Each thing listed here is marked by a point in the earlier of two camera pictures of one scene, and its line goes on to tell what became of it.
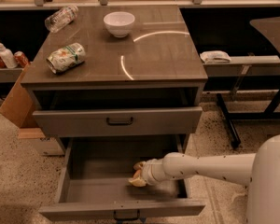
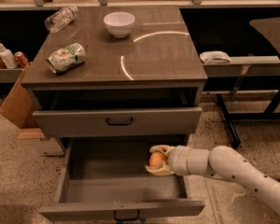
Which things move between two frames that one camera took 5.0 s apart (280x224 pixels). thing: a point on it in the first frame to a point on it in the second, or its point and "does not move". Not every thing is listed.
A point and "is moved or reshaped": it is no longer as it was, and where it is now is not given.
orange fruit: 137,174 is moved or reshaped
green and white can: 66,57 does not move
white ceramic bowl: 119,22 does not move
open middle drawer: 95,175 does not move
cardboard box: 19,105 does not move
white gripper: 149,172 to 178,161
